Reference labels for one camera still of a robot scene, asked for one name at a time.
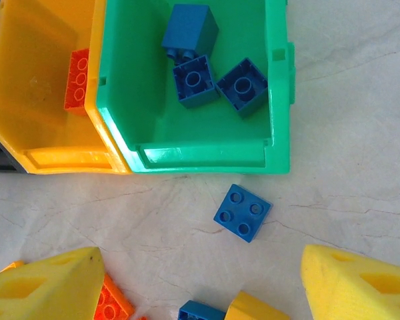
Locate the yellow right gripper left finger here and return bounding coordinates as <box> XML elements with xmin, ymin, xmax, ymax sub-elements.
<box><xmin>0</xmin><ymin>246</ymin><xmax>106</xmax><ymax>320</ymax></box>

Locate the orange flat long lego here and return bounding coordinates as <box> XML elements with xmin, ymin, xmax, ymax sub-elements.
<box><xmin>93</xmin><ymin>273</ymin><xmax>136</xmax><ymax>320</ymax></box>

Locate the yellow square lego brick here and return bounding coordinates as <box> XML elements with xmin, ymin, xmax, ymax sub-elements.
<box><xmin>224</xmin><ymin>290</ymin><xmax>291</xmax><ymax>320</ymax></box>

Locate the blue square lego brick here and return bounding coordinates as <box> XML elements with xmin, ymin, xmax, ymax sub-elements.
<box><xmin>161</xmin><ymin>3</ymin><xmax>220</xmax><ymax>63</ymax></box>
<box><xmin>177</xmin><ymin>299</ymin><xmax>228</xmax><ymax>320</ymax></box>
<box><xmin>171</xmin><ymin>54</ymin><xmax>221</xmax><ymax>110</ymax></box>
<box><xmin>215</xmin><ymin>57</ymin><xmax>269</xmax><ymax>120</ymax></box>

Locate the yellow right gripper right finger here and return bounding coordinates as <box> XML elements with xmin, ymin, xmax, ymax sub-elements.
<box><xmin>301</xmin><ymin>244</ymin><xmax>400</xmax><ymax>320</ymax></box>

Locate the yellow small lego brick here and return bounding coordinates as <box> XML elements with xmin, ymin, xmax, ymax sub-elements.
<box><xmin>0</xmin><ymin>260</ymin><xmax>25</xmax><ymax>274</ymax></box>

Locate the green plastic bin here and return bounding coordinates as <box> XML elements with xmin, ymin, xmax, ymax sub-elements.
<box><xmin>92</xmin><ymin>0</ymin><xmax>296</xmax><ymax>176</ymax></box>

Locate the blue square lego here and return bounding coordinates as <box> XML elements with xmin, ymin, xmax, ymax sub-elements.
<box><xmin>213</xmin><ymin>183</ymin><xmax>274</xmax><ymax>244</ymax></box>

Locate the yellow plastic bin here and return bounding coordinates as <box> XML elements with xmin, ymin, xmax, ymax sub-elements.
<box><xmin>0</xmin><ymin>0</ymin><xmax>133</xmax><ymax>176</ymax></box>

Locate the orange long lego brick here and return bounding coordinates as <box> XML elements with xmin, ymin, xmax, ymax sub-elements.
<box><xmin>63</xmin><ymin>48</ymin><xmax>91</xmax><ymax>116</ymax></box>

